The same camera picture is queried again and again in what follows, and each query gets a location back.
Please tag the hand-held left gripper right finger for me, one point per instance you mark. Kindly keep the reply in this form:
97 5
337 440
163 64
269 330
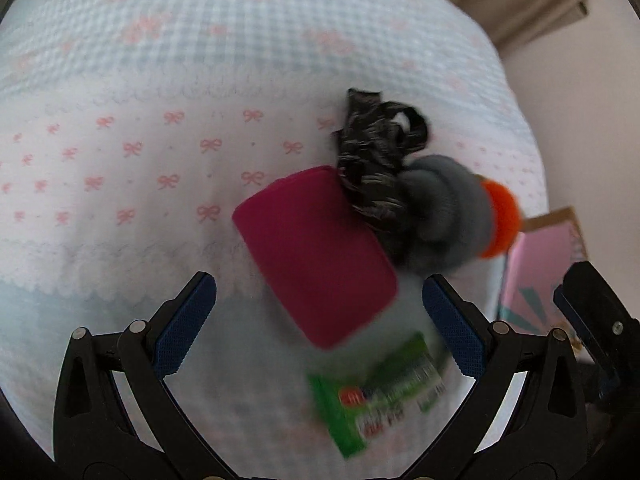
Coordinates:
452 325

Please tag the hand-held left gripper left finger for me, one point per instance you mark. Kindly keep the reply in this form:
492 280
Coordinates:
185 325

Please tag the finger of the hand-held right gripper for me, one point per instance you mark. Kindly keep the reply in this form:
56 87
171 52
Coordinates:
595 305

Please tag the green tissue packet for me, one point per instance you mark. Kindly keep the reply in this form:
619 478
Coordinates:
385 400

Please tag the magenta cloth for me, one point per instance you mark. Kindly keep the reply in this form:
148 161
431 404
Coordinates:
315 255

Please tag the pink cardboard box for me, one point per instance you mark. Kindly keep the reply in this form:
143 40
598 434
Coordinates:
535 270

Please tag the grey fuzzy sock roll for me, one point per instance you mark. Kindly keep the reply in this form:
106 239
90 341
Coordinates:
445 215

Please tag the orange pom-pom ball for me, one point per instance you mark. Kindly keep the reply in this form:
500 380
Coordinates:
502 215

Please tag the black speckled fabric strip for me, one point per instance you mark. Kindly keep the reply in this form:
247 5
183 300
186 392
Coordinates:
372 160

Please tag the bow print bed sheet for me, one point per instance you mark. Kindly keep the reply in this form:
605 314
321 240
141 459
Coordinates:
175 85

